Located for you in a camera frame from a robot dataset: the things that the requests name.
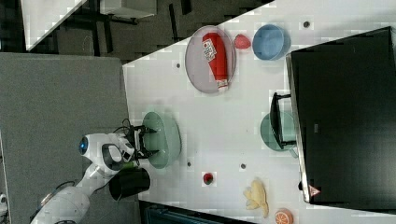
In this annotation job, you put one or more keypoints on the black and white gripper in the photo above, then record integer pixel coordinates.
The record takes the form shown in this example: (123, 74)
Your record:
(133, 147)

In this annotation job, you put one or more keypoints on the mint green plastic strainer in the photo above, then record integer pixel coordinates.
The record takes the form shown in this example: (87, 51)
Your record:
(165, 142)

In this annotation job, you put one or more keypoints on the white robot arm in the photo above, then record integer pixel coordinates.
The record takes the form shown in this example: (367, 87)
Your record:
(114, 161)

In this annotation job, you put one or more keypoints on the black cylinder with green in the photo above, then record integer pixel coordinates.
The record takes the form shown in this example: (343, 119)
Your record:
(129, 181)

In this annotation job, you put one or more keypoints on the lilac round plate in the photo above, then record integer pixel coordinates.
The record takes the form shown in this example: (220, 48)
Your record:
(197, 67)

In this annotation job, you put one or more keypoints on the red ketchup bottle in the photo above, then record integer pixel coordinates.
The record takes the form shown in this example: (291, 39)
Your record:
(215, 54)

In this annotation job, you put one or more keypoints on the toy strawberry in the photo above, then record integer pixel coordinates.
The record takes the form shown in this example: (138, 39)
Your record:
(241, 42)

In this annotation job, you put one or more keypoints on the mint green cup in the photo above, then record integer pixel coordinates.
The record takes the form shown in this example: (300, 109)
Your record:
(282, 138)

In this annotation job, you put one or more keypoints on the toy orange half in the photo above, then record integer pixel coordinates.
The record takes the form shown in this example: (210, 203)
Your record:
(284, 216)

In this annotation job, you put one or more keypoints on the blue plastic cup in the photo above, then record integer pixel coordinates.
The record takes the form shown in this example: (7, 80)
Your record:
(271, 42)

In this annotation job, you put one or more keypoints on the silver black toaster oven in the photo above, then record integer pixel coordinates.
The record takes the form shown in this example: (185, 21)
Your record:
(343, 96)

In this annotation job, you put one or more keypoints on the blue metal frame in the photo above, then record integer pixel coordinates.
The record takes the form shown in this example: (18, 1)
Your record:
(155, 213)

